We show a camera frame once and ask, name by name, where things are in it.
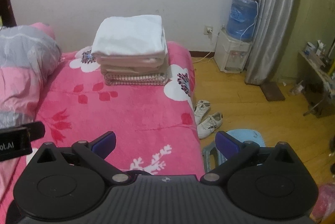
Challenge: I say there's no white power cable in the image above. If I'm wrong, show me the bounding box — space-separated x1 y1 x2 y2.
192 0 260 63

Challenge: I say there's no cluttered side table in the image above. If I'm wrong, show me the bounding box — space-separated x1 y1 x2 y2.
299 42 334 118

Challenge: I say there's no grey curtain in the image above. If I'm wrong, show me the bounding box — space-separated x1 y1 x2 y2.
245 0 294 85

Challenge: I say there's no blue water bottle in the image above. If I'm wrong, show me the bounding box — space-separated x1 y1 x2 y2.
226 0 258 42

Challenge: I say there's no white sneaker near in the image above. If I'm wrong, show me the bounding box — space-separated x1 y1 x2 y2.
197 112 223 139

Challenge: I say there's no cream folded blanket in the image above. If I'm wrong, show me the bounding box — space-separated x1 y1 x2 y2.
93 54 168 68

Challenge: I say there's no pink grey floral duvet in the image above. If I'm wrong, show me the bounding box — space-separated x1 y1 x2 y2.
1 23 62 129

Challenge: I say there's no white sweatshirt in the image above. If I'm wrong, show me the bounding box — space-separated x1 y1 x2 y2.
91 15 168 58

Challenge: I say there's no brown floor mat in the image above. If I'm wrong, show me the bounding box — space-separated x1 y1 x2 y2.
260 82 285 101

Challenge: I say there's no pink checked folded blanket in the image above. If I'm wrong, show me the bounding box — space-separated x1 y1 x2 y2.
104 73 169 85

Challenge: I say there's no white water dispenser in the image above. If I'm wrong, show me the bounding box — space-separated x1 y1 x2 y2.
214 28 252 74

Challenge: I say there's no white sneaker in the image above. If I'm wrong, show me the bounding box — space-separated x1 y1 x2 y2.
194 100 211 125
197 112 223 139

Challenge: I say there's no white wall socket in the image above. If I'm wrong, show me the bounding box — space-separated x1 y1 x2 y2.
203 25 213 36

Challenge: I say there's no beige folded blanket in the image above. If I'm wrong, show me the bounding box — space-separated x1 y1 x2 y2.
100 62 169 75

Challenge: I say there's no light blue plastic stool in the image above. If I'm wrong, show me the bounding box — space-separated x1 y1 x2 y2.
202 129 265 172

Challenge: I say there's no pink floral blanket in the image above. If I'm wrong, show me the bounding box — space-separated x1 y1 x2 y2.
0 41 206 224

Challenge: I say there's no white sneaker far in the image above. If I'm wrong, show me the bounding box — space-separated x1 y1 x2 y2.
194 100 211 125

